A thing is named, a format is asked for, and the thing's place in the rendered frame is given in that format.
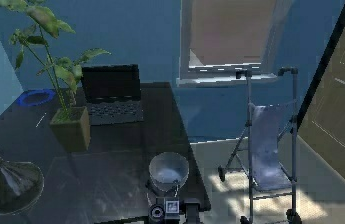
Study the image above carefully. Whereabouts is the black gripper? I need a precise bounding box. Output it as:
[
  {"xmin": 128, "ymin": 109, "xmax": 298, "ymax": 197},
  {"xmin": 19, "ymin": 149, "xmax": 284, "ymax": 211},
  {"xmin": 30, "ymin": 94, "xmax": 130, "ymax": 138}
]
[{"xmin": 148, "ymin": 203, "xmax": 166, "ymax": 224}]

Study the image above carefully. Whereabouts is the black table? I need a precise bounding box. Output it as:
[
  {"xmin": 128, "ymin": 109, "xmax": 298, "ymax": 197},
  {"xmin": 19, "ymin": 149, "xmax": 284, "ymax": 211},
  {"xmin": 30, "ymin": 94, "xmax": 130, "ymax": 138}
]
[{"xmin": 0, "ymin": 81, "xmax": 212, "ymax": 224}]

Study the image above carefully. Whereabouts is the green house plant in pot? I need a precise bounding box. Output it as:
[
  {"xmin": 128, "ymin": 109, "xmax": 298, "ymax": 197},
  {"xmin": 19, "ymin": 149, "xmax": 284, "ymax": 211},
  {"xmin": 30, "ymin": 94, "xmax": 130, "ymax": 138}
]
[{"xmin": 0, "ymin": 0, "xmax": 112, "ymax": 154}]

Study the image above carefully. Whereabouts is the grey folding stroller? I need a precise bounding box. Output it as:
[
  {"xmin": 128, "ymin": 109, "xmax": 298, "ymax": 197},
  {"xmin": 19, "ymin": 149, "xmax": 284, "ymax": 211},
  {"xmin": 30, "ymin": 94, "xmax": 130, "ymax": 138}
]
[{"xmin": 217, "ymin": 66, "xmax": 303, "ymax": 224}]

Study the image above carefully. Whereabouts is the black laptop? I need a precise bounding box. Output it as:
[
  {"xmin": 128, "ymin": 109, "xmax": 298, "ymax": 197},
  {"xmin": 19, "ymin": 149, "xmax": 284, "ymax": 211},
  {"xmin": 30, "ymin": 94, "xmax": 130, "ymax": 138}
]
[{"xmin": 80, "ymin": 63, "xmax": 145, "ymax": 127}]

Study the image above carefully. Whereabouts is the black desk lamp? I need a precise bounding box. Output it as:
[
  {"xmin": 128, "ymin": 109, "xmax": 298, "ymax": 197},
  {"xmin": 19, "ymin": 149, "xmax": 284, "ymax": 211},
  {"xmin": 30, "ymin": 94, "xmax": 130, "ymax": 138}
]
[{"xmin": 0, "ymin": 138, "xmax": 45, "ymax": 215}]

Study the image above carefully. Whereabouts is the white pen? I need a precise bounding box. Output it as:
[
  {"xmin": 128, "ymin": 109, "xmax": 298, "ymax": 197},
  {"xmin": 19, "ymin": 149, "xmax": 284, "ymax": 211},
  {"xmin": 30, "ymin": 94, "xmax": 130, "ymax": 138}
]
[{"xmin": 35, "ymin": 112, "xmax": 48, "ymax": 129}]

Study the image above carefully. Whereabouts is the brown room door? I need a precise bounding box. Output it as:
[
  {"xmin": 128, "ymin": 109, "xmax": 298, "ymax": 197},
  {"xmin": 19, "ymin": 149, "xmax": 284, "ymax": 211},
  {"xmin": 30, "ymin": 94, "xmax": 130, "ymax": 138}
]
[{"xmin": 295, "ymin": 0, "xmax": 345, "ymax": 198}]

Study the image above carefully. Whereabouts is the blue ring plate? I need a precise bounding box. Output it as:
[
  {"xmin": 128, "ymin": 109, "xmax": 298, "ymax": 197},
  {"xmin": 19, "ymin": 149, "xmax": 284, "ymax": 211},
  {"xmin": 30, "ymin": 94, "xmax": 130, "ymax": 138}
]
[{"xmin": 16, "ymin": 88, "xmax": 57, "ymax": 108}]

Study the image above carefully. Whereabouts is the window with grey frame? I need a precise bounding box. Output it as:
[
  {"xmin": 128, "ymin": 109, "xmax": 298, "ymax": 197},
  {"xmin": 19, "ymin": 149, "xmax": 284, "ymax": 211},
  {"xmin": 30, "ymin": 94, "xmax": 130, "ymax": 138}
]
[{"xmin": 176, "ymin": 0, "xmax": 296, "ymax": 89}]

